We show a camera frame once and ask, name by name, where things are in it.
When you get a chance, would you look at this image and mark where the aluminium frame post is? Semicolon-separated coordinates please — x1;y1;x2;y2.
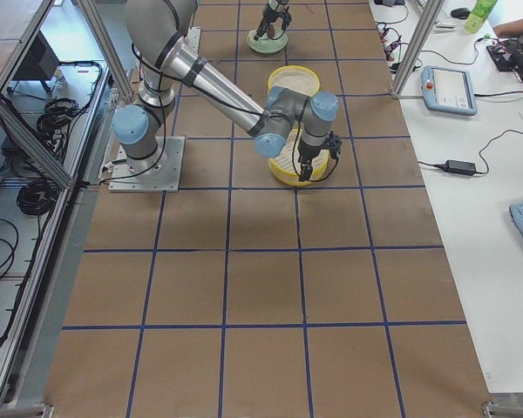
391;0;444;99

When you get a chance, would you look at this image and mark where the black power adapter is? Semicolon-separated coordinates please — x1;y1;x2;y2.
442;159;477;176

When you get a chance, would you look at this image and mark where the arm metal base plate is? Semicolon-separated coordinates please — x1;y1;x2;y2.
108;136;186;192

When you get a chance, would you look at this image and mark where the yellow steamer basket with cloth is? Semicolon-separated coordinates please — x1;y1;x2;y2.
268;65;320;96

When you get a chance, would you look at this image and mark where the green drink bottle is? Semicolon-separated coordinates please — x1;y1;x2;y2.
464;0;497;33

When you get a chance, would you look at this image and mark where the light green plate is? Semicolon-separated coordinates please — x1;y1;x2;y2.
247;29;289;55

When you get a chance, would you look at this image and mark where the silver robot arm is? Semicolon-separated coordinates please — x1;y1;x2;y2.
254;0;292;40
113;0;341;181

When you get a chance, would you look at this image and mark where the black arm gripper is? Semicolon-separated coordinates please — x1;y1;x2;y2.
298;133;342;182
255;7;292;38

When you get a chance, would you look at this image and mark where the black cable bundle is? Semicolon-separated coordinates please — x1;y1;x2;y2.
36;98;80;140

